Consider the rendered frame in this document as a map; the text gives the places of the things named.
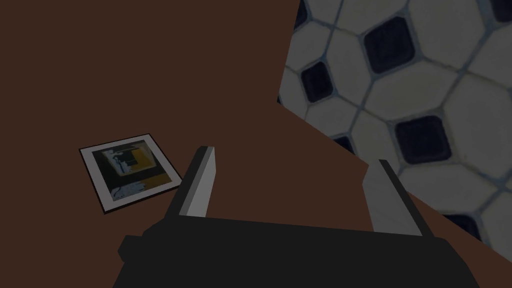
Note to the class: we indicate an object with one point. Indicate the framed picture with white border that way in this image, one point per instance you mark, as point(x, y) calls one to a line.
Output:
point(130, 171)

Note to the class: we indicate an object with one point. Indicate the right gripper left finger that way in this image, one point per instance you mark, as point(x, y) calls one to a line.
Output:
point(198, 188)

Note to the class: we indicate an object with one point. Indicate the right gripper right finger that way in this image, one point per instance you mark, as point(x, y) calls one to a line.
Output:
point(392, 204)

